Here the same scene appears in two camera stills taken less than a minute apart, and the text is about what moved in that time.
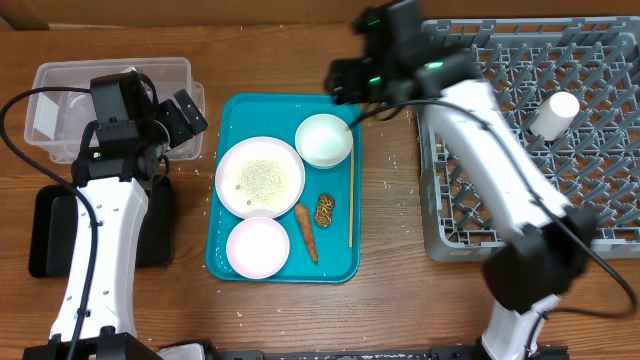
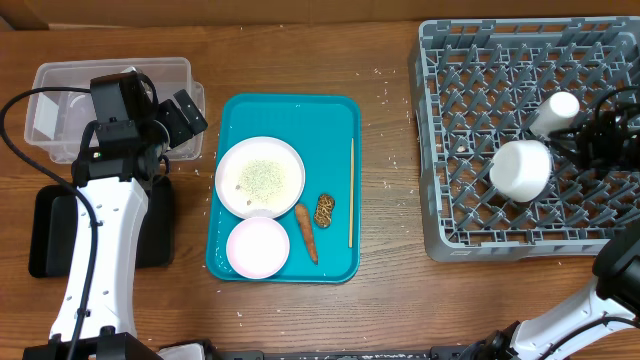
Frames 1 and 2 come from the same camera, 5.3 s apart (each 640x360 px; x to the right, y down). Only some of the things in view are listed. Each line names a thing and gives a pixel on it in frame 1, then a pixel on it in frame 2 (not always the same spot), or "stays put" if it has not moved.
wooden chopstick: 351,197 stays put
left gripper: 181,131 stays put
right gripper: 354,77 → 589,140
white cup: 555,115 stays put
